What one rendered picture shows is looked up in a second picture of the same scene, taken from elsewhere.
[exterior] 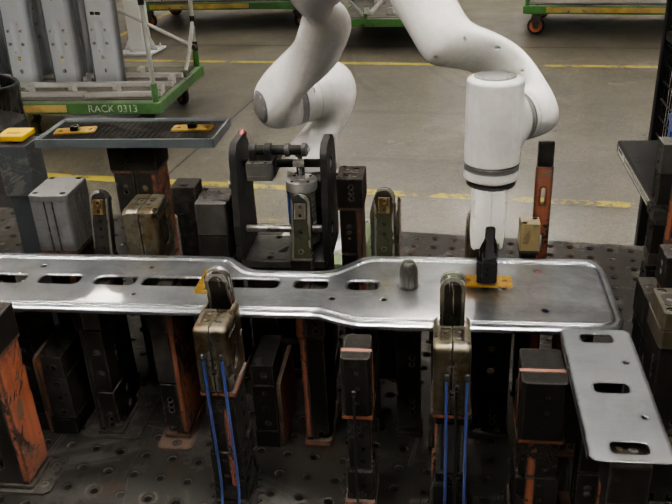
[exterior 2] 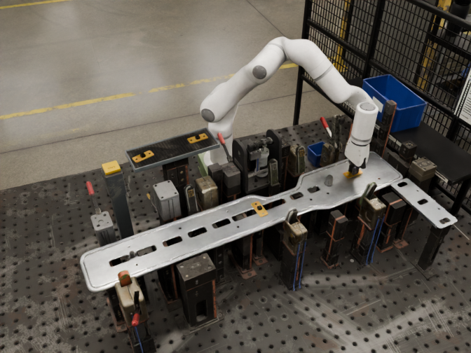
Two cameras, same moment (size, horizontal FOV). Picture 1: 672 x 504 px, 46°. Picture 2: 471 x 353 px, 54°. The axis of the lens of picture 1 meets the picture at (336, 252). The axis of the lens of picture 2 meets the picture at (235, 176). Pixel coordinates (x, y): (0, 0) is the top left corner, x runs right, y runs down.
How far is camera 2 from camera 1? 1.26 m
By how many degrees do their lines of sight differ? 32
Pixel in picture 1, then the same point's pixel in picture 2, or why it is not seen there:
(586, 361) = (408, 194)
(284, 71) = (224, 99)
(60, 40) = not seen: outside the picture
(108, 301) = (233, 234)
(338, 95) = not seen: hidden behind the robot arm
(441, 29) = (345, 92)
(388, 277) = (318, 182)
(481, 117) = (367, 123)
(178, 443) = (250, 274)
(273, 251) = (252, 183)
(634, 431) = (441, 214)
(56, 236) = (172, 212)
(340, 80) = not seen: hidden behind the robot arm
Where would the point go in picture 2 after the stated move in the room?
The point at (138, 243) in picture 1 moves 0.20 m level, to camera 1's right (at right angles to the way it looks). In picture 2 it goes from (209, 202) to (249, 183)
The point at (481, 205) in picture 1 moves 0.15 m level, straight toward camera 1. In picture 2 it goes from (363, 151) to (386, 174)
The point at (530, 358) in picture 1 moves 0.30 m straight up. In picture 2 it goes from (388, 198) to (405, 141)
